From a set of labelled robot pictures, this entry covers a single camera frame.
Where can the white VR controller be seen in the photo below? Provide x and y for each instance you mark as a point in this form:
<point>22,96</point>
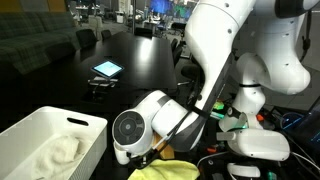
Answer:
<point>243,170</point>

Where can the black rolling office chair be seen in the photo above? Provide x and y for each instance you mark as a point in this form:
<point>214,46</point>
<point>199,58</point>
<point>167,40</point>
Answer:
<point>188,71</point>

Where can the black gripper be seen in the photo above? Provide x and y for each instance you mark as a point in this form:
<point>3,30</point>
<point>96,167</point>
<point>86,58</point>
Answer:
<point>140,159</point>

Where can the white papers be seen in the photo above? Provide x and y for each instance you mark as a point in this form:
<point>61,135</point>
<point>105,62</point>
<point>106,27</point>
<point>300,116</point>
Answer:
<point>103,80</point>

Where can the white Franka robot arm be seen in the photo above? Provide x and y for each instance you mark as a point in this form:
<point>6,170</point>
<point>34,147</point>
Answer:
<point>213,43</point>

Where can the yellow-green microfibre cloth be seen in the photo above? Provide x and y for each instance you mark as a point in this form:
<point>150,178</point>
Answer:
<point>166,171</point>

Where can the white towel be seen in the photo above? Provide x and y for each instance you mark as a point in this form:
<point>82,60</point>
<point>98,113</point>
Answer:
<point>60,153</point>

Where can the white VR headset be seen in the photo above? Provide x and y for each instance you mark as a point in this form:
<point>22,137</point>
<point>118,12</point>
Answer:
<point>260,145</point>

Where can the green plaid sofa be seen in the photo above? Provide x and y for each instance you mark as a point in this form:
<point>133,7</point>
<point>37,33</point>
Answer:
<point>23,36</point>

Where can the teal white small box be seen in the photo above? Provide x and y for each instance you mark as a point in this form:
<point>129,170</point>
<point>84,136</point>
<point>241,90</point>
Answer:
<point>217,115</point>

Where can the small orange plastic part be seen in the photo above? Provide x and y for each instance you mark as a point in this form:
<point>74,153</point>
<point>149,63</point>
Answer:
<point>260,117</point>
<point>211,150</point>

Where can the dark laptop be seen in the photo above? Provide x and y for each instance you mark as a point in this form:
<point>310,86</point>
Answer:
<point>310,133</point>

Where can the white plastic storage box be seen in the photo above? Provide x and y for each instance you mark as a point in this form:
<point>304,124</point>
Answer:
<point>96,143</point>

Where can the tablet with lit screen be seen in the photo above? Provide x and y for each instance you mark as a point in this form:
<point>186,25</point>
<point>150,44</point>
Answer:
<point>107,69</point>

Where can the tan wrist mount block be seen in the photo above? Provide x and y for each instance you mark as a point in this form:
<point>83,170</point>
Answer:
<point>166,151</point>

